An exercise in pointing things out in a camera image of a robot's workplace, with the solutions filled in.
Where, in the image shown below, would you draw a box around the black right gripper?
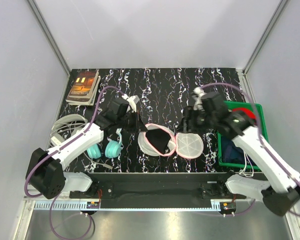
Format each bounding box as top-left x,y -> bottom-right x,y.
174,105 -> 216,135

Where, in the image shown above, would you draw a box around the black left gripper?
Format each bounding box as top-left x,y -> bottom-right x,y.
117,109 -> 148,133

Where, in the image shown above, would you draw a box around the black bra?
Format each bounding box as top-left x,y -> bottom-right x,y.
145,128 -> 171,154

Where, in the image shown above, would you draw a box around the white pink mesh laundry bag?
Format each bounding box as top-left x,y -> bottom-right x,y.
137,123 -> 204,159

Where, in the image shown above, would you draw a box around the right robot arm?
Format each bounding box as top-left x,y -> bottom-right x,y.
178,87 -> 300,217

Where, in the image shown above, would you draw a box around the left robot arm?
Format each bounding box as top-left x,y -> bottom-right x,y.
26,95 -> 147,200

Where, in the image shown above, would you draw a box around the teal cat-ear headphones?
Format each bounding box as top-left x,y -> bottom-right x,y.
86,128 -> 123,159

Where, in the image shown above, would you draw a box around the green plastic bin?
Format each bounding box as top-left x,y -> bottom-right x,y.
215,100 -> 275,172

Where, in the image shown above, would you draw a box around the blue garment in bin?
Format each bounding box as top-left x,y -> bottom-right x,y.
220,136 -> 245,165

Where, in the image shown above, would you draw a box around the red garment in bin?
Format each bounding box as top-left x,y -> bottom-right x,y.
232,107 -> 256,120

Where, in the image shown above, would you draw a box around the paperback book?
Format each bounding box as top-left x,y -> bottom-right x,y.
65,69 -> 101,106

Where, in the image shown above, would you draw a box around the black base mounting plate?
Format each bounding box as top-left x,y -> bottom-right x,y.
69,172 -> 246,210

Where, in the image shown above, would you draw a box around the white headphones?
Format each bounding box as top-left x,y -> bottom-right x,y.
49,114 -> 88,147

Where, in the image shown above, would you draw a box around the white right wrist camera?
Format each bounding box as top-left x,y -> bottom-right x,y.
192,87 -> 206,111

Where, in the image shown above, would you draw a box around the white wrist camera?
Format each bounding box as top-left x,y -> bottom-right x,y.
192,87 -> 206,111
122,94 -> 140,113

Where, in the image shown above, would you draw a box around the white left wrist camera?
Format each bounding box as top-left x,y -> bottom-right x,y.
122,94 -> 140,113

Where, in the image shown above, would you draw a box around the grey usb cable plug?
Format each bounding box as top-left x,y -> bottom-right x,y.
102,163 -> 113,169

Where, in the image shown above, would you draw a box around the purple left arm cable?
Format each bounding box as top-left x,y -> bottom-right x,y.
24,86 -> 128,240

